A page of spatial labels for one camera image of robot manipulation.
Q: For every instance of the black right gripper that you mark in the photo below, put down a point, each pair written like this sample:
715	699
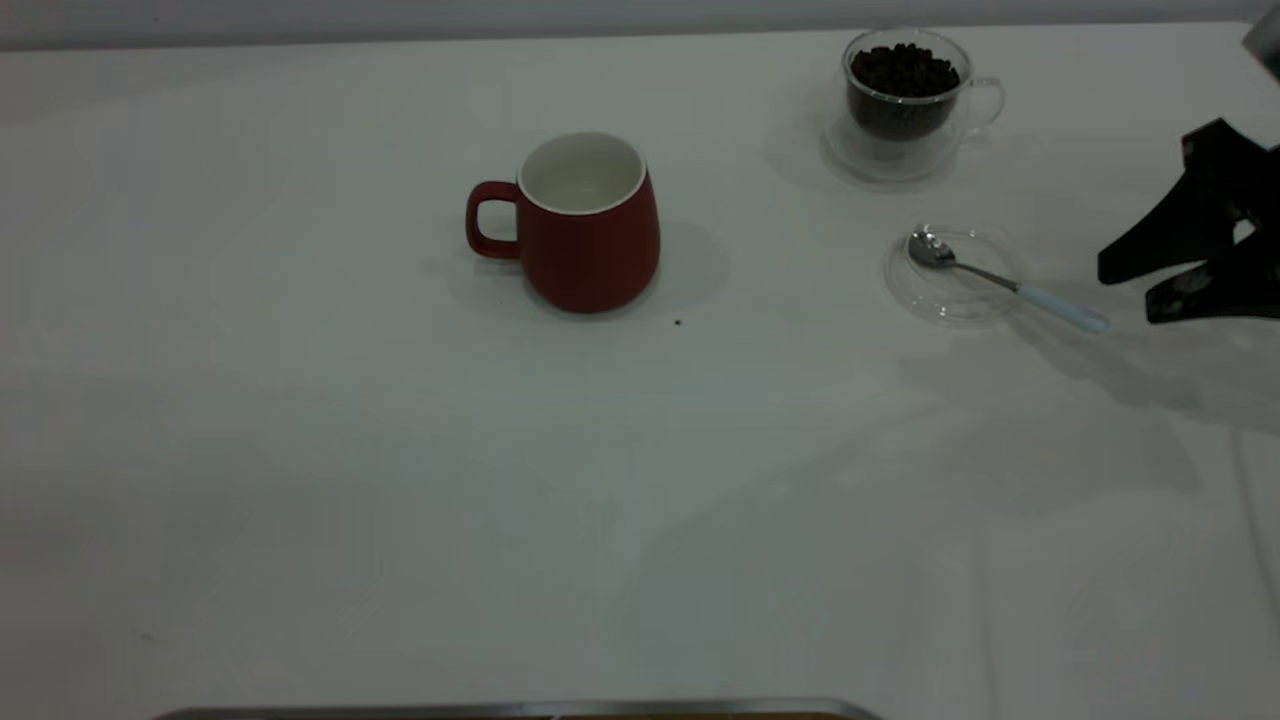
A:
1235	160

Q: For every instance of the clear glass cup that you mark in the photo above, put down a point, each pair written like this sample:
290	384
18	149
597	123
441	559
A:
885	150

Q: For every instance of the red ceramic mug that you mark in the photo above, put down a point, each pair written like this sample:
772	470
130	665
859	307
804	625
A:
590	250

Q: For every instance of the dark coffee beans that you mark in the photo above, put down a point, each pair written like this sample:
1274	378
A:
903	85

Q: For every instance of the clear glass saucer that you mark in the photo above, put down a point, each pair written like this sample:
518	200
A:
945	295

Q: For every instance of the grey metal tray edge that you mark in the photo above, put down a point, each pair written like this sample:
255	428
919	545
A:
500	711

